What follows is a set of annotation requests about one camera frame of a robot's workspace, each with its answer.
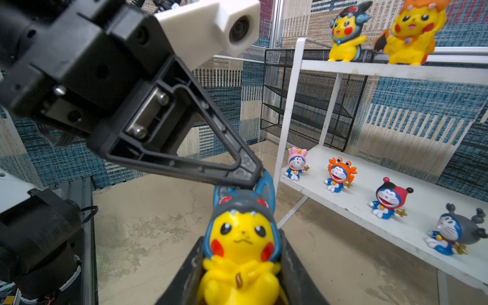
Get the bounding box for orange yellow Pokemon figure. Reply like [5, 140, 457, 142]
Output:
[373, 0, 451, 66]

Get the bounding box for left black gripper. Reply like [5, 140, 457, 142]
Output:
[1, 1, 179, 149]

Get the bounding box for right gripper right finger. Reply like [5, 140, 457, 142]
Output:
[280, 230, 329, 305]

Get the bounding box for red hat Doraemon figure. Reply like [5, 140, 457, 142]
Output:
[369, 177, 414, 219]

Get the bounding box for black blue Luxray figure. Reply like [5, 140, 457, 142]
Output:
[328, 1, 373, 62]

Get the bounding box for orange crab hood Doraemon figure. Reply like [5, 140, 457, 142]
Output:
[324, 158, 357, 193]

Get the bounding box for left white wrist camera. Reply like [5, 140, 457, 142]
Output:
[155, 1, 261, 70]

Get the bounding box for blue hood Pikachu figure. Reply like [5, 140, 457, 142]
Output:
[196, 171, 288, 304]

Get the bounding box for black wire mesh rack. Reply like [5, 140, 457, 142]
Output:
[261, 49, 368, 151]

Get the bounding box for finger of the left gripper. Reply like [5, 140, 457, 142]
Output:
[86, 55, 263, 189]

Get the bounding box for white two-tier shelf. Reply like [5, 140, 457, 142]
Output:
[274, 38, 487, 304]

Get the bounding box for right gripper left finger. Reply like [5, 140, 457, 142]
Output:
[155, 236, 205, 305]

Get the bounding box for pink hood Doraemon figure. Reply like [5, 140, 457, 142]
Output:
[283, 147, 309, 181]

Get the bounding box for grey hood Doraemon figure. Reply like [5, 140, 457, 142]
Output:
[424, 203, 487, 255]

